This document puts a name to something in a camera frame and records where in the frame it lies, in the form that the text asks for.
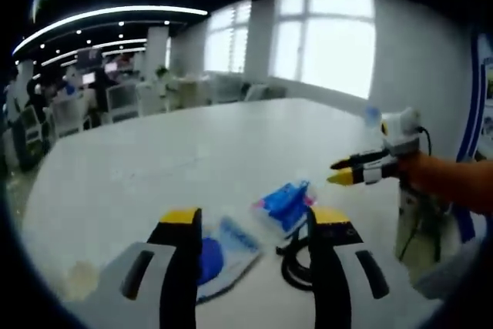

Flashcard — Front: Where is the hanging display screen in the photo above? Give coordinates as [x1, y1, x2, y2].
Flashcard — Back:
[75, 47, 104, 67]

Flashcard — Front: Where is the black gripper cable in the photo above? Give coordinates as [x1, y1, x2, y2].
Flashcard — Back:
[418, 126, 433, 153]

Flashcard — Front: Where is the clear plastic water bottle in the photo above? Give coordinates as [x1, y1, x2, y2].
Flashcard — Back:
[363, 104, 383, 130]

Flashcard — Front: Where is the clear bag with blue mouse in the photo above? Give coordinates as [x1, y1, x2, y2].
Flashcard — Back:
[195, 215, 265, 305]

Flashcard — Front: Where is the person's grey clothing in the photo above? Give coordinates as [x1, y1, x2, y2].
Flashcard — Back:
[414, 243, 486, 301]

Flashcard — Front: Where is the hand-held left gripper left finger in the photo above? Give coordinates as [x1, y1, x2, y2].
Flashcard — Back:
[92, 207, 203, 329]

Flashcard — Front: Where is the white table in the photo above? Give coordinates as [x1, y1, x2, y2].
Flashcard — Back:
[21, 97, 454, 329]

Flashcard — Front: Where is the blue plastic bag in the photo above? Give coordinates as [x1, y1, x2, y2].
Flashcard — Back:
[252, 180, 320, 241]

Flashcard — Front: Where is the clear bag with cream item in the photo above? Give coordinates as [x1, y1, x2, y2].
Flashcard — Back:
[61, 259, 100, 302]

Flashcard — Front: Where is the window with blinds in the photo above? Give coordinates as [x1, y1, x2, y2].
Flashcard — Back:
[203, 0, 252, 74]

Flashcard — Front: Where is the large bright window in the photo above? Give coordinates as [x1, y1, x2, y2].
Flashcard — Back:
[275, 0, 377, 99]

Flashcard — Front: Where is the beige low cabinet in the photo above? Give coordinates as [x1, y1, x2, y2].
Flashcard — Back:
[175, 79, 213, 107]

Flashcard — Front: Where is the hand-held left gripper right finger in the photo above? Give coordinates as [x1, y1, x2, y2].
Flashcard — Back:
[306, 207, 421, 329]

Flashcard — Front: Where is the curved ceiling light strip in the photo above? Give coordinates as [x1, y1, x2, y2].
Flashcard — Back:
[11, 5, 209, 55]

